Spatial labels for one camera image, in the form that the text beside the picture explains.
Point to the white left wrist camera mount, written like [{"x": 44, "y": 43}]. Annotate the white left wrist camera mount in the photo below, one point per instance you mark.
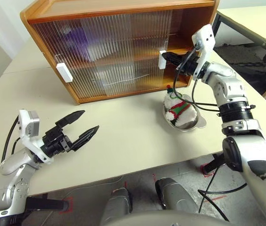
[{"x": 28, "y": 124}]

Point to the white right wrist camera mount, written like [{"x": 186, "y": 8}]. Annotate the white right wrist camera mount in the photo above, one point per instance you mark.
[{"x": 205, "y": 35}]

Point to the white plush toy red hat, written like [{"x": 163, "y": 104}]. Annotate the white plush toy red hat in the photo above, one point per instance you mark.
[{"x": 187, "y": 115}]

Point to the broad grey rounded shape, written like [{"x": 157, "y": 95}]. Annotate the broad grey rounded shape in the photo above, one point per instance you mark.
[{"x": 158, "y": 219}]

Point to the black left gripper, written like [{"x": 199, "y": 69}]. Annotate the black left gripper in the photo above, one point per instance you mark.
[{"x": 55, "y": 141}]

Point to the white table black frame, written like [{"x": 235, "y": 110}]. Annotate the white table black frame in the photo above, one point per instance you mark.
[{"x": 252, "y": 21}]

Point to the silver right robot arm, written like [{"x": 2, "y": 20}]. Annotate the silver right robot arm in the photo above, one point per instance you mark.
[{"x": 229, "y": 89}]

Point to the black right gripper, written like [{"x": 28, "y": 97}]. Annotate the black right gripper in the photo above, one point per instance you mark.
[{"x": 189, "y": 64}]

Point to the metal dish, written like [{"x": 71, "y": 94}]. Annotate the metal dish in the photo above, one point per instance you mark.
[{"x": 199, "y": 123}]

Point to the ribbed clear sliding door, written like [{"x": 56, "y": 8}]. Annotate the ribbed clear sliding door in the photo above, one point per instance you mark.
[
  {"x": 147, "y": 35},
  {"x": 52, "y": 47}
]

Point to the black table leg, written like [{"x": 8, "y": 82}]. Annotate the black table leg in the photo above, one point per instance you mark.
[
  {"x": 45, "y": 203},
  {"x": 214, "y": 164}
]

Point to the wooden cabinet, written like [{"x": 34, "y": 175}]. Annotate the wooden cabinet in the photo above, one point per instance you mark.
[{"x": 123, "y": 5}]

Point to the purple plastic tissue pack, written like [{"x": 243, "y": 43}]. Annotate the purple plastic tissue pack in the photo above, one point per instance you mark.
[{"x": 76, "y": 40}]

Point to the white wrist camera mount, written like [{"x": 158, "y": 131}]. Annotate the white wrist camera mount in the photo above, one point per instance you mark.
[
  {"x": 28, "y": 124},
  {"x": 205, "y": 35}
]

